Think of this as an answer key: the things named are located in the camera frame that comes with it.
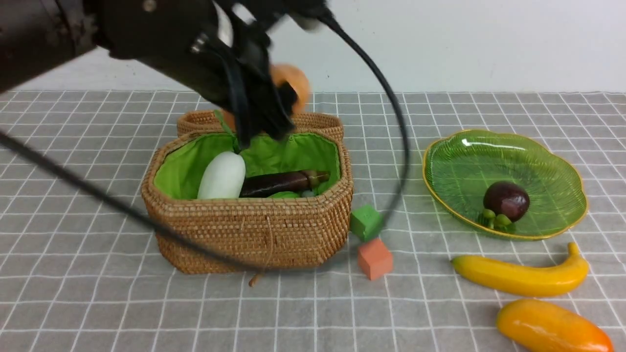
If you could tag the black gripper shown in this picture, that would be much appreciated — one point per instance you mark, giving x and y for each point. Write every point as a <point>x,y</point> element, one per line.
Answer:
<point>235,77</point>

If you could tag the purple eggplant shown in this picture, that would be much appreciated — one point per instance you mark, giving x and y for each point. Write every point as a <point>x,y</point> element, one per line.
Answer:
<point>264,186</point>

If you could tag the white radish with leaves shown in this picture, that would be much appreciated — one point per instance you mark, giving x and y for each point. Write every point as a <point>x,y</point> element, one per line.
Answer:
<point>224,175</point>

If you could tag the dark purple mangosteen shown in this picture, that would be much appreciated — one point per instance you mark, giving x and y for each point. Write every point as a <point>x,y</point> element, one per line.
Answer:
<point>504,203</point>

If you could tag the yellow banana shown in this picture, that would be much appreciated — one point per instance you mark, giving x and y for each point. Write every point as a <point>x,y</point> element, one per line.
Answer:
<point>527,281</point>

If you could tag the orange mango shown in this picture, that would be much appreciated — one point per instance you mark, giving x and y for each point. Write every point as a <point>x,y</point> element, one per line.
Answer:
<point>541,326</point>

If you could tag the brown potato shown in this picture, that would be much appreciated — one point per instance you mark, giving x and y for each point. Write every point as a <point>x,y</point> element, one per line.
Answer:
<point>282,72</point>

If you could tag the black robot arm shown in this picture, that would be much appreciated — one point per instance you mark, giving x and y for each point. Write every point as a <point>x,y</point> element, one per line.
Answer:
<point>40,35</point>

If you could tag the woven rattan basket lid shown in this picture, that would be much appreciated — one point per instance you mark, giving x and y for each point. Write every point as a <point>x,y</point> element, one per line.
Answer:
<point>208,120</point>

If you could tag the woven rattan basket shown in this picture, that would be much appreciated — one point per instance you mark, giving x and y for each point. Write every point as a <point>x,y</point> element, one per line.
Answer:
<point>268,233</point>

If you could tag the green foam cube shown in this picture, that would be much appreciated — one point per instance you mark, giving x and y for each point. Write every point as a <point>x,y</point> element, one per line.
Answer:
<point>365,222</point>

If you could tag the orange foam cube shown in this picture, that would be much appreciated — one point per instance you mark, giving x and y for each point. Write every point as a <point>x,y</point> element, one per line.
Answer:
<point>374,259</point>

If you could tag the green glass leaf plate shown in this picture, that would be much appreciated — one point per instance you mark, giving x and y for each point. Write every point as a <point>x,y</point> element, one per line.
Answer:
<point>458,170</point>

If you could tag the grey checkered tablecloth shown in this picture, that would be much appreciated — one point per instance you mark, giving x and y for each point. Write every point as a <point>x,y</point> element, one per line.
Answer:
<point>77,277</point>

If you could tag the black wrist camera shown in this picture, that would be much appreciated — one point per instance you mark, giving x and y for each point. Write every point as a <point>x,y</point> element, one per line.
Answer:
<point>309,15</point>

